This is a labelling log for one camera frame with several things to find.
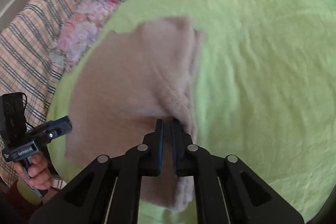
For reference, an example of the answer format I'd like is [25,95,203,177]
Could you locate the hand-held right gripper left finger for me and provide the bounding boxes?
[37,119,164,224]

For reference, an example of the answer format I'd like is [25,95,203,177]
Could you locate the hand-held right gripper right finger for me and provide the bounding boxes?
[172,118,305,224]

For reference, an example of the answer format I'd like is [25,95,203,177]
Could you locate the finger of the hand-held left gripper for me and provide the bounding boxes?
[34,116,72,141]

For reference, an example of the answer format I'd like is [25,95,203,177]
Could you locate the beige knitted sweater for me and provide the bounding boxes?
[64,16,206,212]

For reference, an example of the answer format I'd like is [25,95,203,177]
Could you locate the plaid checked blanket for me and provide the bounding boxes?
[0,0,92,188]

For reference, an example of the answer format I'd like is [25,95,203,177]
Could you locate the ruffled pink floral cloth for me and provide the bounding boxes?
[50,0,122,73]

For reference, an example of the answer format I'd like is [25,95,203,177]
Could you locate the light green bed sheet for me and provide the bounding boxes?
[46,0,336,224]

